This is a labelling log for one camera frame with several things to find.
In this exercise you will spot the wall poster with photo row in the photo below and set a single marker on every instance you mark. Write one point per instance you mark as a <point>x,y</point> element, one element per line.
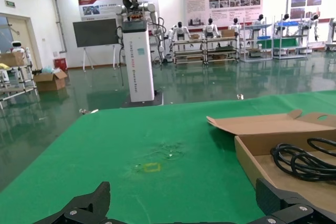
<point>199,6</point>

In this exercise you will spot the open cardboard carton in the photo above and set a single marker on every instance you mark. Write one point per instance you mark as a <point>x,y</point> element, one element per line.
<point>50,83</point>

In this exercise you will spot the yellow square tape mark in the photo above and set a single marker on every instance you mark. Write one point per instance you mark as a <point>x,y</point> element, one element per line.
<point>145,168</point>

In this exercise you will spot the blue plastic tray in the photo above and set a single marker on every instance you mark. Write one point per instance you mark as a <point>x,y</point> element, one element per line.
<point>286,23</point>

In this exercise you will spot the black display on stand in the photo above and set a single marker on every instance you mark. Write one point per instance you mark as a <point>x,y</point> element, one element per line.
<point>94,32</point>

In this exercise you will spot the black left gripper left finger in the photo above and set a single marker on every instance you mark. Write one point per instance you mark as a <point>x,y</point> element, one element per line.
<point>86,208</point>

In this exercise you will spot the beige door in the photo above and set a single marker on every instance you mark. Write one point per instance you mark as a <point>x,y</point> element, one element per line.
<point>23,35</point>

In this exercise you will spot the small cardboard carton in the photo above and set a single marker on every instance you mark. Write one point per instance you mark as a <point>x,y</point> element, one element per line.
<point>228,33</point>

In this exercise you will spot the metal shelving rack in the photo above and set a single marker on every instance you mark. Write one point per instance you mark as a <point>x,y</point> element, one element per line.
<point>221,38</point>
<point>256,26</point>
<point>288,36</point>
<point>187,42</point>

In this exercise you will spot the green exit sign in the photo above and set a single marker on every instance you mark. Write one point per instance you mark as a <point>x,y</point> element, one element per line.
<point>10,4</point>

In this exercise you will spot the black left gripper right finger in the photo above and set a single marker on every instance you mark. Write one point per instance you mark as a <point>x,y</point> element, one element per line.
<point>288,208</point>

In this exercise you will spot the white wall pipe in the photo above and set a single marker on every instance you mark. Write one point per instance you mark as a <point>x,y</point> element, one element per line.
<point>58,19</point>

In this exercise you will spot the wall poster with red header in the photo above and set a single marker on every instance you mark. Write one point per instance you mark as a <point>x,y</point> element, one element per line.
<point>105,5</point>

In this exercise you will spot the white pipe rack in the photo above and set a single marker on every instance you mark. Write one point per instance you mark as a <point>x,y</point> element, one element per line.
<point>15,92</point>

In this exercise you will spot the white humanoid robot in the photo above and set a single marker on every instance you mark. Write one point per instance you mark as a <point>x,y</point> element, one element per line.
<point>285,16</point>
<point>235,26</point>
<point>315,20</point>
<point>258,21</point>
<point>210,28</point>
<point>180,30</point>

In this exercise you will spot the small white round-head robot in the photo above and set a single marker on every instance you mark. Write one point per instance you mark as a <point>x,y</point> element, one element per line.
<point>18,44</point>

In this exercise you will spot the green tablecloth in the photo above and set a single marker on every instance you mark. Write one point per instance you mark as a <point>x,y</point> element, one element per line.
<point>105,142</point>

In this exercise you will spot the brown cardboard carton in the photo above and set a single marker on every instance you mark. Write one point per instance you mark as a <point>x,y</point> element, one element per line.
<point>10,60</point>

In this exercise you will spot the wall poster with large photos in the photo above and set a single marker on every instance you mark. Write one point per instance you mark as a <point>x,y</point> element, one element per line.
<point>299,1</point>

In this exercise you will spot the cardboard box with torn wall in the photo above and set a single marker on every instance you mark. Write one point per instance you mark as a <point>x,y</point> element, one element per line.
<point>275,129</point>

